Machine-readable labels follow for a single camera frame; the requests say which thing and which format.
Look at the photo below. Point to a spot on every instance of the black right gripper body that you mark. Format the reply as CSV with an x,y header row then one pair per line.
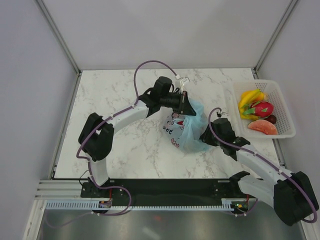
x,y
210,139

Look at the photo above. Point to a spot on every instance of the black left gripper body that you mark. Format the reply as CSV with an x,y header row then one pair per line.
x,y
176,102

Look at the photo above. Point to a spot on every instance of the light blue plastic bag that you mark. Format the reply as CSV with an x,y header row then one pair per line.
x,y
184,131

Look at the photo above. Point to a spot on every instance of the yellow fake banana bunch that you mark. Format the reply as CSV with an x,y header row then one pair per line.
x,y
252,95

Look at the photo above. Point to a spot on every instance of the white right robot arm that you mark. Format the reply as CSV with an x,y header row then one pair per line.
x,y
290,194

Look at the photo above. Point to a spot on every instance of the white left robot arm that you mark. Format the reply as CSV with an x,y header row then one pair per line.
x,y
96,137

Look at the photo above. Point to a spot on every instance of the fake watermelon slice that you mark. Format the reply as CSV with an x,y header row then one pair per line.
x,y
263,126

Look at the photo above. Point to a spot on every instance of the red fake dragon fruit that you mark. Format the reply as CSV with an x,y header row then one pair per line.
x,y
260,109

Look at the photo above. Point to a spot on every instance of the dark purple fake plum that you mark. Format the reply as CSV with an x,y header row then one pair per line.
x,y
271,118

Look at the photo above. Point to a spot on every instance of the orange fake peach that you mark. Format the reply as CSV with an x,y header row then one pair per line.
x,y
262,97

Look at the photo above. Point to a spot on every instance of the white plastic fruit basket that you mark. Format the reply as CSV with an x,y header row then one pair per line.
x,y
284,124

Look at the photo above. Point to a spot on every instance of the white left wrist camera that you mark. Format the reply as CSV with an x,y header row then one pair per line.
x,y
181,83

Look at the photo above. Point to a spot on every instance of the right aluminium corner post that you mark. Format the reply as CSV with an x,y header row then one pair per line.
x,y
274,36

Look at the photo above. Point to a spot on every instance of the aluminium corner post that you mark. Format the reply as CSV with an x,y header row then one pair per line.
x,y
274,36
57,34

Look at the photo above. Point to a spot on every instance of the white slotted cable duct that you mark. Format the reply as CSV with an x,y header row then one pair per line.
x,y
97,205

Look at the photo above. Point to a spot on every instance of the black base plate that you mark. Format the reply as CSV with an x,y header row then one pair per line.
x,y
178,192

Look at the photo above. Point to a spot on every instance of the left aluminium corner post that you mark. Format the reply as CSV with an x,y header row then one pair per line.
x,y
57,34

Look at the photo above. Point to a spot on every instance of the aluminium frame rail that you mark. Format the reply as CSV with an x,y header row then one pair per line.
x,y
58,190

